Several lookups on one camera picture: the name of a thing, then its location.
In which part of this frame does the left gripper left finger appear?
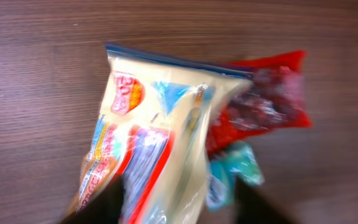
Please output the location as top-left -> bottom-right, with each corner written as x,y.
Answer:
59,177 -> 124,224

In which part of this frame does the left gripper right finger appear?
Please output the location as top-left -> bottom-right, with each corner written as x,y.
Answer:
234,179 -> 297,224

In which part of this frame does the small teal tissue pack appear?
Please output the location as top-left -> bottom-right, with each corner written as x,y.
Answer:
206,141 -> 264,211

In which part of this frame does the cream wet wipes pack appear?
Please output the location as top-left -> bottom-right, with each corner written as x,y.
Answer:
64,44 -> 252,223

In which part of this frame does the red candy bag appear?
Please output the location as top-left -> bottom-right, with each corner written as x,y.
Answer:
206,50 -> 313,155

